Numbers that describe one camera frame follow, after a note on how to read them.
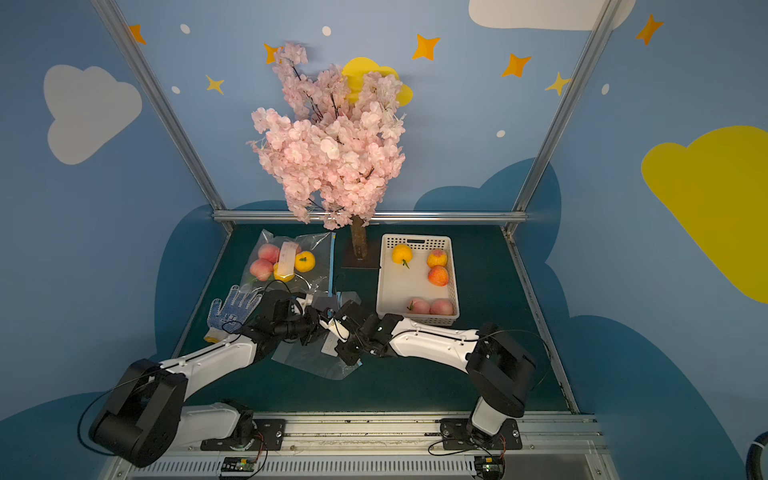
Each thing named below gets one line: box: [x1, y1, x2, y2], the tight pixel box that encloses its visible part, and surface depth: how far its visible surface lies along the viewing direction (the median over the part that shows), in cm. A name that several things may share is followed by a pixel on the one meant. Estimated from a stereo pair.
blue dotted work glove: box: [204, 285, 263, 343], surface depth 98 cm
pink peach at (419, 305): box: [406, 297, 431, 315], surface depth 93 cm
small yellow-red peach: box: [426, 248, 448, 268], surface depth 107 cm
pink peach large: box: [258, 243, 280, 265], surface depth 107 cm
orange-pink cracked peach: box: [428, 265, 449, 287], surface depth 103 cm
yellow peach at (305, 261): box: [295, 250, 316, 273], surface depth 106 cm
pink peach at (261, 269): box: [250, 258, 274, 281], surface depth 103 cm
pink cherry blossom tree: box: [248, 42, 407, 259], surface depth 71 cm
